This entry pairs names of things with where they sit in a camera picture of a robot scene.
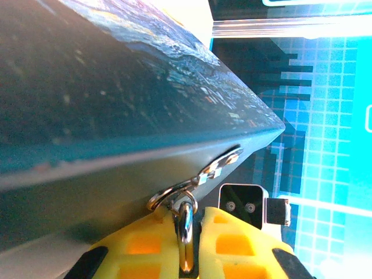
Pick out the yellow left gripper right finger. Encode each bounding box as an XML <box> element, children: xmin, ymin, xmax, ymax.
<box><xmin>199</xmin><ymin>206</ymin><xmax>317</xmax><ymax>279</ymax></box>

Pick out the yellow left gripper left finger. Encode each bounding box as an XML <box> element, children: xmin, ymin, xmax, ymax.
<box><xmin>62</xmin><ymin>207</ymin><xmax>183</xmax><ymax>279</ymax></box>

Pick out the starry night painted tin box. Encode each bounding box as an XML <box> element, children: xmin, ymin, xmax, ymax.
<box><xmin>0</xmin><ymin>0</ymin><xmax>287</xmax><ymax>262</ymax></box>

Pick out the silver metal hanging ring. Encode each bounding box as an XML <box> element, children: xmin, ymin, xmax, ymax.
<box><xmin>146</xmin><ymin>146</ymin><xmax>245</xmax><ymax>212</ymax></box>

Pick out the aluminium table side rail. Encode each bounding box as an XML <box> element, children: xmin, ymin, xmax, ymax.
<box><xmin>212</xmin><ymin>16</ymin><xmax>372</xmax><ymax>40</ymax></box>

